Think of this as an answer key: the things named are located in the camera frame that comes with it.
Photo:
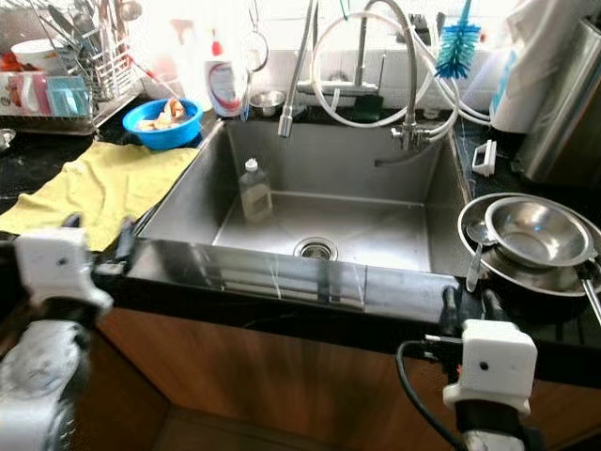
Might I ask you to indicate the medium steel bowl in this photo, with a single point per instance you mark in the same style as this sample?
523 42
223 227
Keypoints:
535 230

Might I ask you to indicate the steel spoon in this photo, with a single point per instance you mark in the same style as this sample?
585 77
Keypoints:
592 296
479 235

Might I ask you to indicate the brown wooden kitchen cabinet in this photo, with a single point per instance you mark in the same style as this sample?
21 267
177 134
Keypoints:
291 385

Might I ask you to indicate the yellow cloth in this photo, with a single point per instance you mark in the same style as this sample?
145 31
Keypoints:
94 188

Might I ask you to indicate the large steel basin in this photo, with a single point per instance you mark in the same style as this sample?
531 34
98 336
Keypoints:
540 280

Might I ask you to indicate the blue plastic bowl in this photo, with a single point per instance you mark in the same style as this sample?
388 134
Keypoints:
161 139

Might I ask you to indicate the small steel dish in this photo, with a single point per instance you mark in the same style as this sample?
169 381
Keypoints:
6 139

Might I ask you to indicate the teal plastic cup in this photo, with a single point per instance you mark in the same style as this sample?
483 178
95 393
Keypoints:
69 96

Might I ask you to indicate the pale food peels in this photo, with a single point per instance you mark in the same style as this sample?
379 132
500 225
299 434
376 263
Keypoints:
169 115

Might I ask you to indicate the clear plastic bottle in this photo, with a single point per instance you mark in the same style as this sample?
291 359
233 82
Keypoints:
255 197

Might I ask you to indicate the pink mug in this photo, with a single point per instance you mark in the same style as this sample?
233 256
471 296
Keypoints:
33 94

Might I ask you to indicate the white plastic holder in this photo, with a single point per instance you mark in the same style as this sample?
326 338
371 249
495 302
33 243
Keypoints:
476 162

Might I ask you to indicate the white printed mug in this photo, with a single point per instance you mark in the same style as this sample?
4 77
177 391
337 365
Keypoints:
7 94

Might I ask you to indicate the steel sink drain strainer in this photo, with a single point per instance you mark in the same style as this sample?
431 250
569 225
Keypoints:
315 249

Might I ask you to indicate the white bowl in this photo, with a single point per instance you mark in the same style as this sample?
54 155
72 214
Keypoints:
56 54

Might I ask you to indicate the orange bowl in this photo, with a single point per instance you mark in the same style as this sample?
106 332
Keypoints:
9 64

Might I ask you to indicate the stainless steel sink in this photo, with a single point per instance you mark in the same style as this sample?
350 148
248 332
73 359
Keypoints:
338 169

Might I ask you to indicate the white red pump soap bottle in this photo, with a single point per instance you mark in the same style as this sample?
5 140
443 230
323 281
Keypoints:
225 89

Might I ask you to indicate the small steel bowl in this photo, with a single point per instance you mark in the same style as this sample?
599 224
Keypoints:
268 101

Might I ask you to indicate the tall steel canister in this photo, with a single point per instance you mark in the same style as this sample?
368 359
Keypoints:
568 113

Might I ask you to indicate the white water purifier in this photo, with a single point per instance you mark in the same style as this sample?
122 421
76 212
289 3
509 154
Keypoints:
526 94

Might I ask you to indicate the dark green sponge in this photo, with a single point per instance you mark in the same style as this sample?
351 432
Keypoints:
368 105

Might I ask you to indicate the steel gooseneck faucet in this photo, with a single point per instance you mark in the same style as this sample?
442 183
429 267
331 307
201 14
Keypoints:
411 85

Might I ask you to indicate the steel ladle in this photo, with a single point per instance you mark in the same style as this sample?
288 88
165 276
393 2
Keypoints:
130 9

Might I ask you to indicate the steel mesh strainer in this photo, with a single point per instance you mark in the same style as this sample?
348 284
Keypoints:
256 49

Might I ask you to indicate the blue bottle brush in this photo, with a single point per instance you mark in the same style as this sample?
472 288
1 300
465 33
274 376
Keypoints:
458 47

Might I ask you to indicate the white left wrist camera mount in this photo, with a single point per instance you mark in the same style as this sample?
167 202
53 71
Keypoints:
61 272

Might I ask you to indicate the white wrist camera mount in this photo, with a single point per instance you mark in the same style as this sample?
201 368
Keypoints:
61 272
493 366

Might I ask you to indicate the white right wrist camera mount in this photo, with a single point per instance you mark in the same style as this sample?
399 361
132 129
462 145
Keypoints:
493 366

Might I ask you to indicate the steel wall tap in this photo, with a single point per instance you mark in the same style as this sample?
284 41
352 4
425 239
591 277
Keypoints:
359 52

